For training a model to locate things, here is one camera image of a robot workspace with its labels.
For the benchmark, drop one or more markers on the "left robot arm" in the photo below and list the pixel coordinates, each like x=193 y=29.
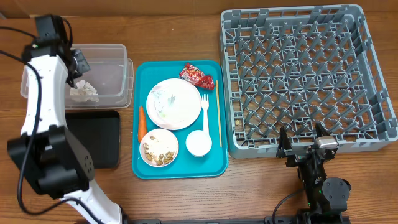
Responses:
x=50 y=158

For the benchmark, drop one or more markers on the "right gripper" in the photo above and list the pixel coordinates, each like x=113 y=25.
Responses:
x=299 y=155

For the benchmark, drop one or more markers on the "white plastic fork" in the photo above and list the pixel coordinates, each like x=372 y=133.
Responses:
x=205 y=106

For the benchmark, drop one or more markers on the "orange carrot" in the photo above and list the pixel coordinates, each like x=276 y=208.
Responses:
x=142 y=128

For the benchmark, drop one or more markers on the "grey dish rack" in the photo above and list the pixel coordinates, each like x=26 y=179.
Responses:
x=295 y=67

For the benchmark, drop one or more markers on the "black plastic tray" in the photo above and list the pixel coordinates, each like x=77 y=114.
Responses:
x=100 y=133

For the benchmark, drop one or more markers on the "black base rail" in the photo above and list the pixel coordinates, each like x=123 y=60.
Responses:
x=266 y=220

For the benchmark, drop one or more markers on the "small bowl with nuts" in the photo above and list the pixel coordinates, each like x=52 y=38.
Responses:
x=159 y=148

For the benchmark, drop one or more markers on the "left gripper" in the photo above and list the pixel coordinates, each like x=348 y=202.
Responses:
x=84 y=65

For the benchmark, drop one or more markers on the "white plastic cup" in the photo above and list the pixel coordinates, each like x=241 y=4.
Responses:
x=198 y=143

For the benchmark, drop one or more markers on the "clear plastic bin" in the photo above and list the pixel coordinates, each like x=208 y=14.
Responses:
x=111 y=75

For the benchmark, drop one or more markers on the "wooden chopstick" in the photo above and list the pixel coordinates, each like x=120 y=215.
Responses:
x=218 y=111

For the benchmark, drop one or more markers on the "large white plate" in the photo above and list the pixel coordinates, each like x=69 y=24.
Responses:
x=173 y=104

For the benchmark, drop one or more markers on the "red snack wrapper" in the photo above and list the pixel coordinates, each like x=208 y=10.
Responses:
x=196 y=77

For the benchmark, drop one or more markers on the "white napkin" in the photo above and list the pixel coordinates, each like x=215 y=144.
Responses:
x=84 y=91

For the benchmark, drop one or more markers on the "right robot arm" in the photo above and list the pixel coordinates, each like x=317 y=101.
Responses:
x=327 y=196

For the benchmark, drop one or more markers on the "teal plastic tray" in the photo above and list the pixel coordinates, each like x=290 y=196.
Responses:
x=185 y=165

